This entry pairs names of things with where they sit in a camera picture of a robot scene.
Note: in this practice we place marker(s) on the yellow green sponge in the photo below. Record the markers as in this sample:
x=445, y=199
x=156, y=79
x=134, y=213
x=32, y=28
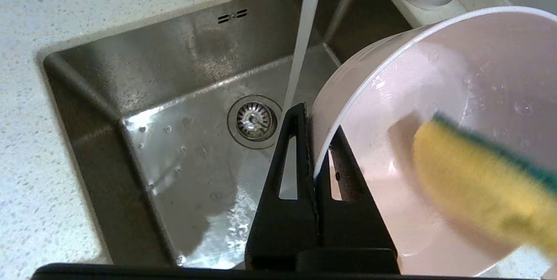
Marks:
x=478, y=184

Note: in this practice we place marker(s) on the pink plastic bowl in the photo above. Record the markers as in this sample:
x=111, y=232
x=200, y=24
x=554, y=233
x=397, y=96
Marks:
x=478, y=53

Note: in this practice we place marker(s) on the round metal drain strainer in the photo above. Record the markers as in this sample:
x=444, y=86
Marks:
x=254, y=119

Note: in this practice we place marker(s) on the stainless steel sink basin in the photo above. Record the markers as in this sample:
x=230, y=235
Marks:
x=152, y=75

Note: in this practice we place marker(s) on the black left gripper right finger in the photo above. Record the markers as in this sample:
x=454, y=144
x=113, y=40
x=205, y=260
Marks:
x=352, y=223

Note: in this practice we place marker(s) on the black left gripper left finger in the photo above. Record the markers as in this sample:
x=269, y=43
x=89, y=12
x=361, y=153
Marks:
x=283, y=219

